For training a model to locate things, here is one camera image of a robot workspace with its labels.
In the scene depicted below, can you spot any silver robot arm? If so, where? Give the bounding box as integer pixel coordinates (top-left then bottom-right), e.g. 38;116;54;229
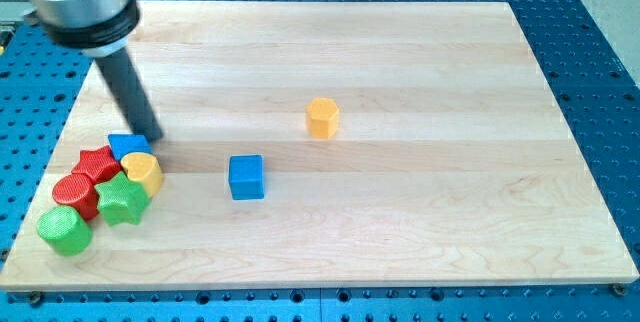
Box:
29;0;140;58

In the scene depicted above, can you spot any yellow hexagon block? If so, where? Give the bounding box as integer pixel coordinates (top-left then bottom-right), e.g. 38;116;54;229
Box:
306;97;340;139

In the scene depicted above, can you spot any blue cube block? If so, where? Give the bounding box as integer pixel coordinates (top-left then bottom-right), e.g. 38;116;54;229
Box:
228;155;264;200

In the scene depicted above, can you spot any wooden board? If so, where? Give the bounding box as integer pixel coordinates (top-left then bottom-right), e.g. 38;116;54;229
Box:
1;1;638;291

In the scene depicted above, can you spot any yellow heart block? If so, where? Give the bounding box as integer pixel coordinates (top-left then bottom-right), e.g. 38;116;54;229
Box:
120;152;164;197

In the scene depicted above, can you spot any blue block behind pile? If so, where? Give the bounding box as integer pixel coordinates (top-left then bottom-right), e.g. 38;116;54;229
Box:
107;134;152;161

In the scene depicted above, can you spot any green star block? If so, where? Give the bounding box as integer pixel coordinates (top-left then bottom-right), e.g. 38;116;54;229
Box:
95;172;151;226

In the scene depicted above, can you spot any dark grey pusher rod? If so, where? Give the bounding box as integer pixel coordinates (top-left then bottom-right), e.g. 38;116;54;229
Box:
95;47;163;142

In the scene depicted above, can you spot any red star block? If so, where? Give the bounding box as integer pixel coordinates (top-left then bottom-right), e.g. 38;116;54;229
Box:
71;145;121;184

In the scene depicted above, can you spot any red cylinder block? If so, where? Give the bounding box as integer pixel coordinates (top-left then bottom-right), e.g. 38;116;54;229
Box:
52;174;99;221

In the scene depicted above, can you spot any green cylinder block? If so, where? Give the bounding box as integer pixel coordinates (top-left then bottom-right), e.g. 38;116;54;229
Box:
37;206;93;256

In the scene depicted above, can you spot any blue perforated table plate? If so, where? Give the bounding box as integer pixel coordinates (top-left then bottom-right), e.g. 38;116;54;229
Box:
1;0;639;321

